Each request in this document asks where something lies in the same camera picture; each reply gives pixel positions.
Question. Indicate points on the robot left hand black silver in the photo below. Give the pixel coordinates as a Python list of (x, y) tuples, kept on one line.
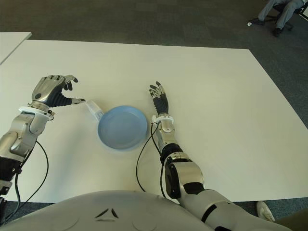
[(47, 90)]

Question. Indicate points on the blue plastic plate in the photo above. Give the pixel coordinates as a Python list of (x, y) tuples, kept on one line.
[(122, 127)]

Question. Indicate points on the white charger block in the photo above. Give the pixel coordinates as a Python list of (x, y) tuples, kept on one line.
[(93, 109)]

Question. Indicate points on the robot right arm silver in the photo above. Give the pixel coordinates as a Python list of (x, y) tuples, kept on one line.
[(187, 173)]

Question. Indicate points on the white sneaker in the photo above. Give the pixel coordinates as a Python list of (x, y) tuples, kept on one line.
[(264, 211)]

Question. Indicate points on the robot torso grey shell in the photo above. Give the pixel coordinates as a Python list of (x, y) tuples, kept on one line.
[(108, 211)]

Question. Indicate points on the neighbouring white table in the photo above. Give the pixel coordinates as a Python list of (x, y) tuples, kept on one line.
[(12, 43)]

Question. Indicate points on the black office chair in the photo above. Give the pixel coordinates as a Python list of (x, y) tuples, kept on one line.
[(272, 17)]

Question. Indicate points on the robot left arm silver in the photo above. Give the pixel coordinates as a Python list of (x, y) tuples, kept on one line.
[(21, 134)]

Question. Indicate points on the seated person in grey trousers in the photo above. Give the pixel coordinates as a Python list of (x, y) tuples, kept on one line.
[(282, 12)]

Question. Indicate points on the robot right hand black silver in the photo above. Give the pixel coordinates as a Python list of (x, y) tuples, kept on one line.
[(160, 103)]

